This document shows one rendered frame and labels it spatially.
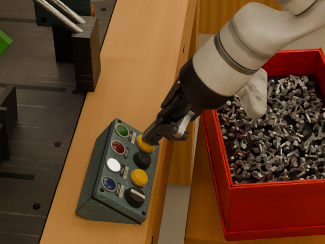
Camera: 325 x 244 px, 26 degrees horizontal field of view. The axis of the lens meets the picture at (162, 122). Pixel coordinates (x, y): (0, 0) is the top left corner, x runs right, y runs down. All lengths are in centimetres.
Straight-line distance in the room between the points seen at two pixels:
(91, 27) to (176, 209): 114
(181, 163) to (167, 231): 21
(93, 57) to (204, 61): 29
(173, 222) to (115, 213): 120
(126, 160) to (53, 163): 12
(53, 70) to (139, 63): 15
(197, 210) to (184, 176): 110
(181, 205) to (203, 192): 105
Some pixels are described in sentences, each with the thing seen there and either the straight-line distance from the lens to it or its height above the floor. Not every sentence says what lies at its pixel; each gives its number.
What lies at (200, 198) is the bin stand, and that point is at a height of 80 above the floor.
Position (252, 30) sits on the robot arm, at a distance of 85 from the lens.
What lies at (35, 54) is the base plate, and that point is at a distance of 126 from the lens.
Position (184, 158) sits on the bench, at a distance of 215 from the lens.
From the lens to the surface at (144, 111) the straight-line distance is 112.
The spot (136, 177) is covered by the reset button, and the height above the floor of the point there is 94.
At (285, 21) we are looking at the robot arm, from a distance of 87.
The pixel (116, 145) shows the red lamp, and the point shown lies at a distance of 98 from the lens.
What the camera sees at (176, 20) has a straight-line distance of 132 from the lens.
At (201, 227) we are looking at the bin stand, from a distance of 108.
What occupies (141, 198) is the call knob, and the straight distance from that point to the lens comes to 94.
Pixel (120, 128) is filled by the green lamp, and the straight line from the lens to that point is 101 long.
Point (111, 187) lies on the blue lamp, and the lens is 93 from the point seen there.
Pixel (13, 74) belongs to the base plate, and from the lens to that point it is 122.
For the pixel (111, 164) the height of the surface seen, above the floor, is 96.
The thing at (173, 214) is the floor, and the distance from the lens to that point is 215.
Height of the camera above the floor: 163
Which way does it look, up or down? 42 degrees down
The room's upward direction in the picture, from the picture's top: straight up
